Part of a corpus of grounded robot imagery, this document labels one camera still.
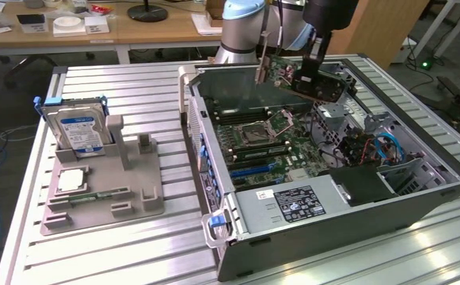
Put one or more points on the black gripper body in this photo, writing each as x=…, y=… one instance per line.
x=332, y=13

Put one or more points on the graphics card with black fan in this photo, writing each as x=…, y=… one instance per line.
x=284, y=71

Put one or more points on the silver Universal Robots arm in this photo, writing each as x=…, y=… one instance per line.
x=242, y=35

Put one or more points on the wooden cabinet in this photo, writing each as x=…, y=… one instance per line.
x=373, y=35

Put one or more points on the metal disk bay cage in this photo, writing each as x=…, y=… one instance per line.
x=336, y=114

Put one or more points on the metal socket cover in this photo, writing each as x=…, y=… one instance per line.
x=284, y=120

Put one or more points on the CPU socket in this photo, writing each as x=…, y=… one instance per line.
x=256, y=133

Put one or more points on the black RAM stick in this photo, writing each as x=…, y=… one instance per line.
x=262, y=152

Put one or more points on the green motherboard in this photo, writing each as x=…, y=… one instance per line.
x=293, y=160

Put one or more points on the stack of white papers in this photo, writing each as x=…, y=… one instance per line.
x=208, y=25

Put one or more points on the blue expansion slot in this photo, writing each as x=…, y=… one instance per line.
x=254, y=171

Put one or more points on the black plastic air shroud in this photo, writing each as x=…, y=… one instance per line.
x=358, y=184

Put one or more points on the empty metal disk bay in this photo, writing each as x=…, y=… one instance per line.
x=412, y=178

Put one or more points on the grey power supply unit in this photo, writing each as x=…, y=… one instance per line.
x=262, y=207

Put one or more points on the black round lamp base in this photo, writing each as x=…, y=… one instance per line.
x=147, y=13

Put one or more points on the open black PC case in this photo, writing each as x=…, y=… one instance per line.
x=333, y=237

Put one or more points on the small white labelled box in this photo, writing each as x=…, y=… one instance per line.
x=97, y=25

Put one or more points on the red packet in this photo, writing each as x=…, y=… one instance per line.
x=99, y=9

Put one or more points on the hard disk with blue label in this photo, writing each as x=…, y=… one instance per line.
x=79, y=133

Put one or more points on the white square block round dish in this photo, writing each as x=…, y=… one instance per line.
x=70, y=26

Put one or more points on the blue disk caddy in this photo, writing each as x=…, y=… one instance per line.
x=53, y=101

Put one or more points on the green RAM stick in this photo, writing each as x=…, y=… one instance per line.
x=91, y=196

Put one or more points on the grey parts rack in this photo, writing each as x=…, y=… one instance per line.
x=107, y=213

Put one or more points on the silver CPU chip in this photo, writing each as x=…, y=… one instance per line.
x=71, y=181

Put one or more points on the white box with black top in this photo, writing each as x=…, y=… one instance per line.
x=33, y=23

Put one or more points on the wooden desk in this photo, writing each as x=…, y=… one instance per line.
x=23, y=41

